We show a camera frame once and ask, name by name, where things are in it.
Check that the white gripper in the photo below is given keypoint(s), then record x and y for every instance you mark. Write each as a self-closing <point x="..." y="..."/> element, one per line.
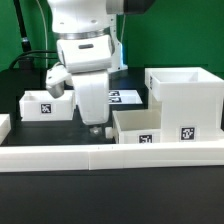
<point x="88" y="61"/>

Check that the white front drawer tray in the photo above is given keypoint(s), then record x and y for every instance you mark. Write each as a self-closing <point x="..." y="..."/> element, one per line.
<point x="135" y="127"/>

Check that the white drawer tray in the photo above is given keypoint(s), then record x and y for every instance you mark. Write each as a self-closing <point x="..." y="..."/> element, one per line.
<point x="41" y="106"/>
<point x="135" y="127"/>

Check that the white drawer cabinet box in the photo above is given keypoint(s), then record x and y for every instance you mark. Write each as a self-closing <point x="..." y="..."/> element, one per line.
<point x="190" y="102"/>

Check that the white rear drawer tray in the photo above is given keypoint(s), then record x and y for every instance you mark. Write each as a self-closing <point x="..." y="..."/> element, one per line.
<point x="41" y="106"/>

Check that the white marker tag sheet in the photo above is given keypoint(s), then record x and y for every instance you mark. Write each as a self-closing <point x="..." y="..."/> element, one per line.
<point x="124" y="97"/>

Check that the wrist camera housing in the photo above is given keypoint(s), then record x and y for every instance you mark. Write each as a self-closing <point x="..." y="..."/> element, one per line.
<point x="55" y="78"/>

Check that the white obstacle fence wall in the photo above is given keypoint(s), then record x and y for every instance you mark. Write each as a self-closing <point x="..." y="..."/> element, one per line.
<point x="98" y="157"/>

